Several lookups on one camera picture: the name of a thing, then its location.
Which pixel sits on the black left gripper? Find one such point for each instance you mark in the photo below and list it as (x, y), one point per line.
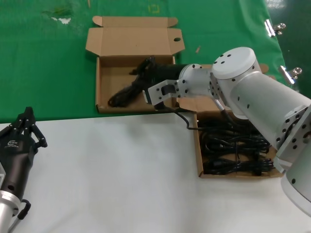
(14, 160)

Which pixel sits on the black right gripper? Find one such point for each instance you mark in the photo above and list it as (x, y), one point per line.
(167, 72)

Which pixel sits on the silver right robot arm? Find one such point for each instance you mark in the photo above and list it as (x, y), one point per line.
(255, 92)

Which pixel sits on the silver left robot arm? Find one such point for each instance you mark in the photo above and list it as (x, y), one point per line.
(6, 211)

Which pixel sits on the cardboard box with round hole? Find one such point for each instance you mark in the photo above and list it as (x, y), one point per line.
(116, 41)

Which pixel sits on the cardboard box with cutout flap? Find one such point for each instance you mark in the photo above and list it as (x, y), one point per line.
(197, 145)

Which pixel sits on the green table cloth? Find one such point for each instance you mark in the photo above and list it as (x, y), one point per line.
(36, 72)

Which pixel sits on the small wooden stick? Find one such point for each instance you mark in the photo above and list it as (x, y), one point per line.
(198, 49)

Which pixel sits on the silver metal binder clip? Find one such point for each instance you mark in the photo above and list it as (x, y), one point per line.
(286, 74)
(269, 28)

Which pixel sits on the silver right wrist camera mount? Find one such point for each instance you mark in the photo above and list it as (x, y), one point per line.
(155, 93)

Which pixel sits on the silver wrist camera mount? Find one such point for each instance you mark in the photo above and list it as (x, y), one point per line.
(155, 93)
(2, 174)

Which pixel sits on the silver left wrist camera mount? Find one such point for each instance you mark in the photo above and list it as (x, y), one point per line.
(2, 174)

